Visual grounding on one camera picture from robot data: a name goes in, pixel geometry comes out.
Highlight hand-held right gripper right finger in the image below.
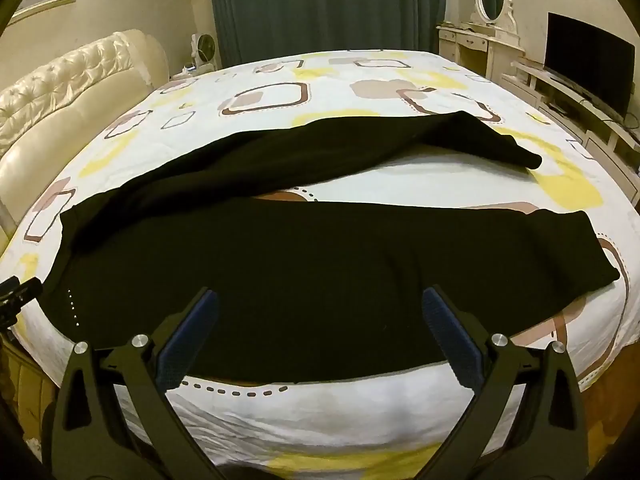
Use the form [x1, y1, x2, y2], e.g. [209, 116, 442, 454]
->
[421, 285, 588, 480]

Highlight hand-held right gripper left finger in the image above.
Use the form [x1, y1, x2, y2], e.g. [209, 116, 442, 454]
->
[52, 287, 221, 480]

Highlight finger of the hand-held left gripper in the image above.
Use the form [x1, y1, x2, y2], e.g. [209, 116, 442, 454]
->
[0, 276, 43, 331]

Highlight black pants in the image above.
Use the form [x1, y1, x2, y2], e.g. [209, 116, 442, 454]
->
[42, 110, 621, 383]

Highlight patterned white bedsheet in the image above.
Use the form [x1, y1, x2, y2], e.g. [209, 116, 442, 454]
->
[0, 50, 640, 476]

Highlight cream tufted leather headboard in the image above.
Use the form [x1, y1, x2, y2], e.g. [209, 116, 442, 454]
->
[0, 29, 171, 241]

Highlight white television stand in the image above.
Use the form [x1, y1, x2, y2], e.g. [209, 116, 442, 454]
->
[500, 60, 640, 186]

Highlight small white fan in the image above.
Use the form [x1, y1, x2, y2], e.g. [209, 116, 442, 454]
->
[185, 34, 219, 73]

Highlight white vanity dresser with mirror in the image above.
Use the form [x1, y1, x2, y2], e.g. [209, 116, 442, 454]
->
[436, 0, 526, 86]

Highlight black flat television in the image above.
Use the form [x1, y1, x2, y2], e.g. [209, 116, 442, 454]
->
[544, 11, 633, 123]

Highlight teal curtain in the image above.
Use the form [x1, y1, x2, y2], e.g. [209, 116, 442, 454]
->
[206, 0, 448, 68]

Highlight wooden bed frame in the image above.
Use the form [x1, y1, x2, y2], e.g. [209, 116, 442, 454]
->
[0, 335, 61, 441]

